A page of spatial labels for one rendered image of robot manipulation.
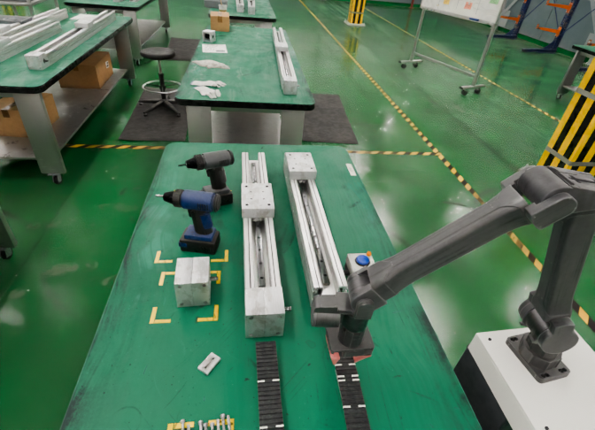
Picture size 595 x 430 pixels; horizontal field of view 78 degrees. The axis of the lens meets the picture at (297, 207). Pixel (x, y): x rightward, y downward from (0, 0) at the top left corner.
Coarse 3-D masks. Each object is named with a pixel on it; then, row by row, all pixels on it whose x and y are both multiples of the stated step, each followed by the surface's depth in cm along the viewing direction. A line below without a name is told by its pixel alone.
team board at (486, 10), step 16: (432, 0) 581; (448, 0) 556; (464, 0) 533; (480, 0) 512; (496, 0) 492; (464, 16) 537; (480, 16) 516; (496, 16) 496; (416, 64) 659; (480, 64) 534
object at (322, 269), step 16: (288, 176) 154; (288, 192) 154; (304, 192) 147; (304, 208) 140; (320, 208) 134; (304, 224) 125; (320, 224) 127; (304, 240) 119; (320, 240) 125; (304, 256) 118; (320, 256) 117; (336, 256) 114; (304, 272) 118; (320, 272) 113; (336, 272) 108; (320, 288) 103; (336, 288) 106
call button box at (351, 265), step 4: (348, 256) 118; (352, 256) 118; (356, 256) 118; (348, 260) 118; (352, 260) 116; (356, 260) 116; (372, 260) 117; (348, 264) 118; (352, 264) 115; (356, 264) 115; (368, 264) 115; (372, 264) 116; (348, 268) 118; (352, 268) 114; (356, 268) 114; (344, 272) 118; (348, 272) 118; (352, 272) 113; (348, 276) 118
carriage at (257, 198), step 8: (248, 184) 135; (256, 184) 136; (264, 184) 136; (248, 192) 131; (256, 192) 131; (264, 192) 132; (272, 192) 132; (248, 200) 127; (256, 200) 127; (264, 200) 128; (272, 200) 128; (248, 208) 123; (256, 208) 124; (264, 208) 124; (272, 208) 125; (248, 216) 125; (256, 216) 125; (264, 216) 126; (272, 216) 126
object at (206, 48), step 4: (76, 16) 404; (80, 16) 405; (84, 16) 407; (88, 16) 409; (92, 16) 411; (204, 44) 349; (208, 44) 351; (212, 44) 352; (216, 44) 354; (220, 44) 355; (224, 44) 355; (204, 48) 339; (208, 48) 340; (212, 48) 342; (216, 48) 343; (220, 48) 344; (224, 48) 345; (220, 52) 332; (224, 52) 332
